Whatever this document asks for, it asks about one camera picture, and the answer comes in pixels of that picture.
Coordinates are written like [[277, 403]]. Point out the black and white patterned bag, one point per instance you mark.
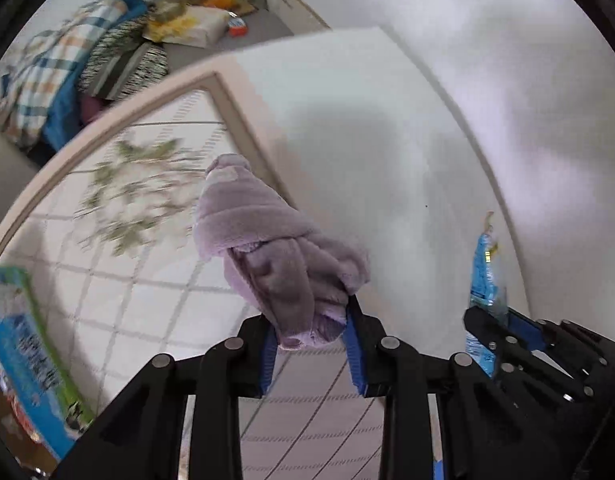
[[122, 62]]

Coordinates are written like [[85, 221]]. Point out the plaid blanket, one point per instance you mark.
[[42, 70]]

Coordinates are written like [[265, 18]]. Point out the printed cardboard box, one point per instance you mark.
[[27, 355]]

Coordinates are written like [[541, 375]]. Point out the white board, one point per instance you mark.
[[302, 10]]

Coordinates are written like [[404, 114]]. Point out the grey cushioned chair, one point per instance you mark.
[[222, 52]]

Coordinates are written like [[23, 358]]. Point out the blue cloth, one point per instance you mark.
[[67, 110]]

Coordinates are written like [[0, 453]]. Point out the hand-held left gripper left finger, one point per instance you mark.
[[267, 360]]

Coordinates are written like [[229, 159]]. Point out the pink cloth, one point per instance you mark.
[[92, 109]]

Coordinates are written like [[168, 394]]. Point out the orange packet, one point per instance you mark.
[[222, 0]]

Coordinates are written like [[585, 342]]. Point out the purple fleece cloth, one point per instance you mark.
[[272, 250]]

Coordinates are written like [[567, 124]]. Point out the yellow and white tissue pack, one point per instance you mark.
[[197, 27]]

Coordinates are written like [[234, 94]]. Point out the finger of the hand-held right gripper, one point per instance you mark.
[[523, 327], [487, 332]]

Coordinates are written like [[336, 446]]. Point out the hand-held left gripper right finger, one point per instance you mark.
[[357, 357]]

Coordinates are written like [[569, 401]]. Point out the small red and white box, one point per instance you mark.
[[237, 26]]

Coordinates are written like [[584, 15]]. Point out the long blue packet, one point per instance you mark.
[[485, 280]]

